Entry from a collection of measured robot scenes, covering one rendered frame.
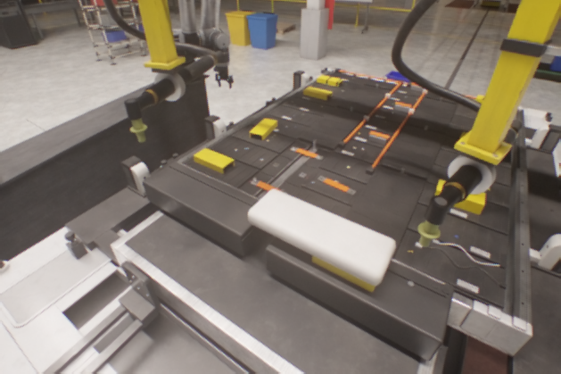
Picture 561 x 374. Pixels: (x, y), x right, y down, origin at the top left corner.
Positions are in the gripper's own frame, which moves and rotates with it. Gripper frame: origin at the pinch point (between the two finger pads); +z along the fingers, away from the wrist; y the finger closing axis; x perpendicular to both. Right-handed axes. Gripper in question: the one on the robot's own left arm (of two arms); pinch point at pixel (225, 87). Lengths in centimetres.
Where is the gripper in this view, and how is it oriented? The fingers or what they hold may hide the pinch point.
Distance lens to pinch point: 239.0
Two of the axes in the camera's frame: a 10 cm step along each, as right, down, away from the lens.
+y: -9.1, -2.4, 3.4
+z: 0.0, 8.2, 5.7
